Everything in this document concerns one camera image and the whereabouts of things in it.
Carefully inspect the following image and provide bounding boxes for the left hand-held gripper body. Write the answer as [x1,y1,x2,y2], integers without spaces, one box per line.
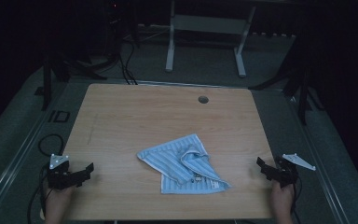
[46,153,82,190]

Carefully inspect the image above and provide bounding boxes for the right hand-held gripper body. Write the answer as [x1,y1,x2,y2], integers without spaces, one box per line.
[274,152,317,189]

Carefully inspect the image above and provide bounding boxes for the blue striped towel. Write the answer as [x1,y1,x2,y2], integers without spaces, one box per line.
[136,133,233,195]

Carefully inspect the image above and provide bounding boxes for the person's left hand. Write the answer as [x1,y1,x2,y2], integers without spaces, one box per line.
[41,179,76,216]

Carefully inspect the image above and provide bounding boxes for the person's right hand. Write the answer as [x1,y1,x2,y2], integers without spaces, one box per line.
[269,180,296,217]

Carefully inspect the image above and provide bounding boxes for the black metal stand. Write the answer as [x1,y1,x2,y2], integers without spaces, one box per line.
[34,52,108,112]
[247,66,325,126]

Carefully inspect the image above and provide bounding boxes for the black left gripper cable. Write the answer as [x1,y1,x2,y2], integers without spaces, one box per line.
[27,133,65,224]

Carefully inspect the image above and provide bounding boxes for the black floor cables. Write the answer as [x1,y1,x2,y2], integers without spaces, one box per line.
[117,38,139,86]

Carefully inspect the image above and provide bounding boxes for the white metal desk frame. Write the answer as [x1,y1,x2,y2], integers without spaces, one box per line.
[164,0,257,78]

